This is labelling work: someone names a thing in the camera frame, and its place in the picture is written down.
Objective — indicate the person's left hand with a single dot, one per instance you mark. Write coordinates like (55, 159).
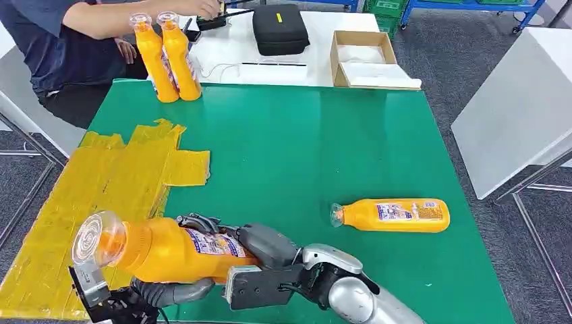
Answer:
(127, 50)

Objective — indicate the person's right hand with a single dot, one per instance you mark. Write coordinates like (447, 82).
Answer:
(201, 8)

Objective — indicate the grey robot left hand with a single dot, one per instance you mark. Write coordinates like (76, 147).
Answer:
(174, 293)

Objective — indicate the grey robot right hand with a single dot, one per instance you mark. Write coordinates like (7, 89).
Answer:
(268, 246)

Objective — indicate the black handheld radio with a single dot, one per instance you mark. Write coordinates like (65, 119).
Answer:
(210, 23)

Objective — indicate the orange drink bottle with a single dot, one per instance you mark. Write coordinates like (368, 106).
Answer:
(154, 62)
(402, 217)
(165, 255)
(183, 58)

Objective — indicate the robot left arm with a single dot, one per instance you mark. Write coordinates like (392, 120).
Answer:
(125, 311)

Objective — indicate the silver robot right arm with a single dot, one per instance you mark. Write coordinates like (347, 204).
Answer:
(357, 299)

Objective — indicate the black phone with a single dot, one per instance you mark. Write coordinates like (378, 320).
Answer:
(194, 35)

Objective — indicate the person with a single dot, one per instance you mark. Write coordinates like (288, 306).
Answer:
(58, 53)

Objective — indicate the black zip case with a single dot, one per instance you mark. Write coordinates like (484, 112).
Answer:
(279, 29)

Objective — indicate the white table with items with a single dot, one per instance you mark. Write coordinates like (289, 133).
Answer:
(268, 71)

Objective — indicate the green table mat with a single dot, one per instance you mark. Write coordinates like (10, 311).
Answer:
(313, 147)

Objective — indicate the grey side table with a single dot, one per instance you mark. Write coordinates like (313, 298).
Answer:
(49, 129)

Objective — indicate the blue metal rack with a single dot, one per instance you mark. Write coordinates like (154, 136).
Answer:
(321, 2)

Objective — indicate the yellow sheet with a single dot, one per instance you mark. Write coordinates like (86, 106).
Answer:
(89, 192)

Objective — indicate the cardboard box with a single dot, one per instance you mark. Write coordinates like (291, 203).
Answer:
(336, 58)

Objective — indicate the small white foam pad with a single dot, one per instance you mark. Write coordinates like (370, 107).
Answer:
(361, 53)

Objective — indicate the green plastic crate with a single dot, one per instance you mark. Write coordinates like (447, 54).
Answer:
(386, 15)

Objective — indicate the large white foam pad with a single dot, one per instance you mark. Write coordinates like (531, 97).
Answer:
(380, 75)

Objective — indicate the metal table legs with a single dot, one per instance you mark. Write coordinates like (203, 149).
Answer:
(532, 223)

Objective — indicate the blue shelf rack with wheels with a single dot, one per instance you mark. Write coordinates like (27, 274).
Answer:
(469, 6)

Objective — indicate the bare white table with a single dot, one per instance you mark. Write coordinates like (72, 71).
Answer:
(514, 112)

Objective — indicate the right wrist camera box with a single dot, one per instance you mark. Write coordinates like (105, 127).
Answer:
(259, 286)

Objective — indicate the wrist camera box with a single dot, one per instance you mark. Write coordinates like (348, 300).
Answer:
(91, 286)
(259, 286)

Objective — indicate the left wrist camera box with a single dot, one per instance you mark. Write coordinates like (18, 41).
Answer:
(91, 286)

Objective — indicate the metal frame of side table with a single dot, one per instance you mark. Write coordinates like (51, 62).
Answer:
(31, 147)

